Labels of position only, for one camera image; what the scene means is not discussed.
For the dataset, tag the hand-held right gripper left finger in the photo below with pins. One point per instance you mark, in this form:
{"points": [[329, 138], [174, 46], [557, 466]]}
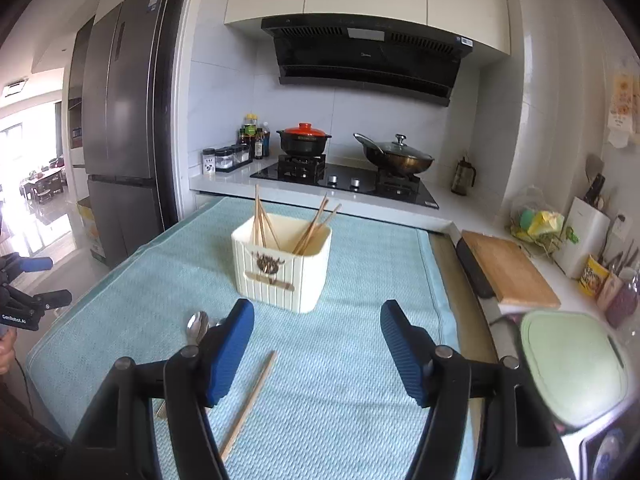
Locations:
{"points": [[230, 355]]}

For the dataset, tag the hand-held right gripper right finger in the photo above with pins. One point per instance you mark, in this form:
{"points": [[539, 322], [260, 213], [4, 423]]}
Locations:
{"points": [[405, 355]]}

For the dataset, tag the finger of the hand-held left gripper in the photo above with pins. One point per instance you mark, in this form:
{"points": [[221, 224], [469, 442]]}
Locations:
{"points": [[32, 263], [50, 300]]}

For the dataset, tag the metal spoon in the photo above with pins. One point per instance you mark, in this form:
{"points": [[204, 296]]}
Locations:
{"points": [[197, 327]]}

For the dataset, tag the wooden chopstick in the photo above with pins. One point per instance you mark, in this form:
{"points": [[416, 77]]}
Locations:
{"points": [[324, 225], [271, 232], [250, 405], [309, 235], [261, 225], [312, 222], [256, 215], [162, 410]]}

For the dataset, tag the cream plastic utensil holder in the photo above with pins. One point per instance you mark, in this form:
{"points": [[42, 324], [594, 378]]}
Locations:
{"points": [[282, 275]]}

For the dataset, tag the person's left hand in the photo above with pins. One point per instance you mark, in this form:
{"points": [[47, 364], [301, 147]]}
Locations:
{"points": [[5, 355]]}

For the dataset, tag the yellow cardboard box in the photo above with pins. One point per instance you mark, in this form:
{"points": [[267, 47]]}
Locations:
{"points": [[92, 232]]}

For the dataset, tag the dining table with chairs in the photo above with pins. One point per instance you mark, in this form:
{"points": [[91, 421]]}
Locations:
{"points": [[45, 180]]}

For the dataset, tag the light blue towel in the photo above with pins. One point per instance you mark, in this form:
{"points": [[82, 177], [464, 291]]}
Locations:
{"points": [[340, 410]]}

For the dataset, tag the black tray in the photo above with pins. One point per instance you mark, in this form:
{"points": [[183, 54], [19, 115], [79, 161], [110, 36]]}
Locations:
{"points": [[475, 270]]}

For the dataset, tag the wooden cutting board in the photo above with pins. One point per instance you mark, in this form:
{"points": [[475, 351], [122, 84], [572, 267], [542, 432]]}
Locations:
{"points": [[510, 270]]}

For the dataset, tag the white kitchen counter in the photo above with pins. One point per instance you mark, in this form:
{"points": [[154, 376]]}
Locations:
{"points": [[450, 210]]}

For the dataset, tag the light green cutting board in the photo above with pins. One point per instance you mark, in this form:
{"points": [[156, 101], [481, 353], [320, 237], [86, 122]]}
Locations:
{"points": [[575, 365]]}

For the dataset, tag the grey refrigerator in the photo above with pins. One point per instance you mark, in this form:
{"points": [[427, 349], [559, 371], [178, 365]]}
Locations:
{"points": [[125, 110]]}

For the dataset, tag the black gas stove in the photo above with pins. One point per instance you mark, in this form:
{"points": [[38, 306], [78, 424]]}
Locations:
{"points": [[345, 180]]}

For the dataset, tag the bag of yellow green sponges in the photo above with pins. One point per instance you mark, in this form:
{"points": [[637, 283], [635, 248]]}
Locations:
{"points": [[537, 220]]}

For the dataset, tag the white printed jar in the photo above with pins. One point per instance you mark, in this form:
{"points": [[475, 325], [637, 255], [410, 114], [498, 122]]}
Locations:
{"points": [[209, 161]]}

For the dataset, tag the condiment bottles and jars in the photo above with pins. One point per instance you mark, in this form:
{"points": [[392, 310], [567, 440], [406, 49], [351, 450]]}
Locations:
{"points": [[232, 156]]}

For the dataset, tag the wok with glass lid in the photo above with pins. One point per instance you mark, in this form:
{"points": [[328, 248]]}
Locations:
{"points": [[395, 156]]}

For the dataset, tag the yellow printed cup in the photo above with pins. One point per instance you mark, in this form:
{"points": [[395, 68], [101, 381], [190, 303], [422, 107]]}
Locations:
{"points": [[593, 276]]}

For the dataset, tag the white knife holder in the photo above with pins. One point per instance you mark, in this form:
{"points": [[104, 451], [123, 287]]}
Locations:
{"points": [[580, 240]]}

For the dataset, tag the dark sauce bottle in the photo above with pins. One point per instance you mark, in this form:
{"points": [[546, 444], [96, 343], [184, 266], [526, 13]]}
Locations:
{"points": [[259, 146]]}

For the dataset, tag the pink utensil cup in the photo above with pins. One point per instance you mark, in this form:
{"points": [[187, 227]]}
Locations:
{"points": [[609, 292]]}

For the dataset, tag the black pot with red lid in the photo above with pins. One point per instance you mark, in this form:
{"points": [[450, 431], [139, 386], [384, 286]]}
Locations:
{"points": [[302, 141]]}

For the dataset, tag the purple soap bottle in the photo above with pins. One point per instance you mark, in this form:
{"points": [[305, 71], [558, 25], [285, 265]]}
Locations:
{"points": [[625, 302]]}

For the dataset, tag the yellow-capped oil bottle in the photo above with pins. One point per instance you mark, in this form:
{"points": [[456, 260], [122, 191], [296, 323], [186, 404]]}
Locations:
{"points": [[250, 127]]}

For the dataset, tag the black range hood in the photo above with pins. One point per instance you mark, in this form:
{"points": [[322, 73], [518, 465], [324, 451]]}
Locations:
{"points": [[365, 60]]}

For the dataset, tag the hanging printed towel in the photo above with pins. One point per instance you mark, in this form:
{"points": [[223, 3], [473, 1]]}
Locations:
{"points": [[625, 110]]}

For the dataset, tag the wall socket with plug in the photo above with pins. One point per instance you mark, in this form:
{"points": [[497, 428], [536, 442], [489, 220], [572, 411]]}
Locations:
{"points": [[620, 225]]}

